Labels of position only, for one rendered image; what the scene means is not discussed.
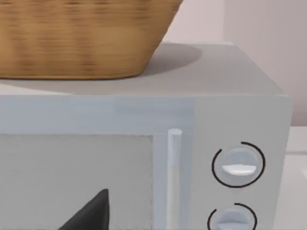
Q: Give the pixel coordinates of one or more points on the pale microwave oven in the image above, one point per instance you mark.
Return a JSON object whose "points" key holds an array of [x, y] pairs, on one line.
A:
{"points": [[239, 107]]}

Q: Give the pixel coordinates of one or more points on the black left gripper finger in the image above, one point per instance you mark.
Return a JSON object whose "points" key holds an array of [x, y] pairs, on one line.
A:
{"points": [[94, 213]]}

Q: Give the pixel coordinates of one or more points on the pale microwave door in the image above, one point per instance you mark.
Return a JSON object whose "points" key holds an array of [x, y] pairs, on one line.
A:
{"points": [[72, 167]]}

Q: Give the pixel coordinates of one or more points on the pale microwave knob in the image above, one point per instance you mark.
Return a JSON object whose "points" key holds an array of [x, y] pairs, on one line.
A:
{"points": [[232, 220], [238, 163]]}

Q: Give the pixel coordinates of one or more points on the woven wicker basket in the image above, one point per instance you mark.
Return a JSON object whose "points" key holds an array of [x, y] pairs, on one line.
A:
{"points": [[79, 38]]}

